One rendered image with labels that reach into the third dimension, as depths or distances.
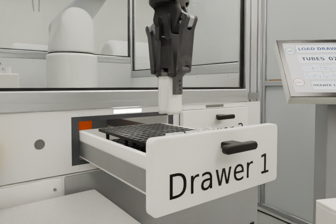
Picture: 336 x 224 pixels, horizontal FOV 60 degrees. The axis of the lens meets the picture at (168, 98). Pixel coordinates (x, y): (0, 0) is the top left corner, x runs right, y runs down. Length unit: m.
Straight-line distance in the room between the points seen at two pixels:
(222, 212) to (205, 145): 0.62
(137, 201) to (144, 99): 0.27
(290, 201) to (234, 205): 1.41
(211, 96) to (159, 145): 0.56
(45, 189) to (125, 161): 0.26
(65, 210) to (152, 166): 0.27
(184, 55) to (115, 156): 0.22
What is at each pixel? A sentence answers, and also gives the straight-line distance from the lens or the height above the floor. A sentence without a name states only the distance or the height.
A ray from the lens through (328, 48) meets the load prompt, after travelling 1.40.
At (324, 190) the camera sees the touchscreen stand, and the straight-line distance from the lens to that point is 1.40.
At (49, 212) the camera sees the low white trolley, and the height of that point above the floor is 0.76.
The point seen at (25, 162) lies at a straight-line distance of 0.70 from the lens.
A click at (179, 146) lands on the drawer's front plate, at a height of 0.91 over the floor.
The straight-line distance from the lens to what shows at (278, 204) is 2.56.
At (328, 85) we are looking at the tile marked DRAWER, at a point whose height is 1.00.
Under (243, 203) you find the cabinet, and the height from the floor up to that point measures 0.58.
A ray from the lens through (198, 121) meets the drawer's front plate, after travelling 0.88.
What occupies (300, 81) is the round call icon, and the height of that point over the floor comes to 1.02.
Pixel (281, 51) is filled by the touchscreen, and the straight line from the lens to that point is 1.32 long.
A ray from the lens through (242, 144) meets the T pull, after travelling 0.47.
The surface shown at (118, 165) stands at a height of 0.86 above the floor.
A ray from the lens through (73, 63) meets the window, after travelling 0.72.
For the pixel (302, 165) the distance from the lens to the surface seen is 2.35.
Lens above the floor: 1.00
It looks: 2 degrees down
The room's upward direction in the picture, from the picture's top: straight up
